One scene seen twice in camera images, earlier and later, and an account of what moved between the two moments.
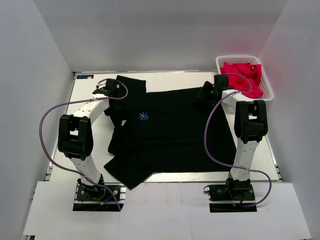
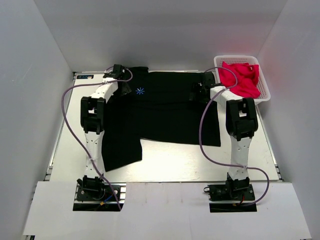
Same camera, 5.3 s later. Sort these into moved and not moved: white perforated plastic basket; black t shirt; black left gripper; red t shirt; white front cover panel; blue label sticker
Moved: black t shirt; black left gripper
Not moved: blue label sticker; white perforated plastic basket; red t shirt; white front cover panel
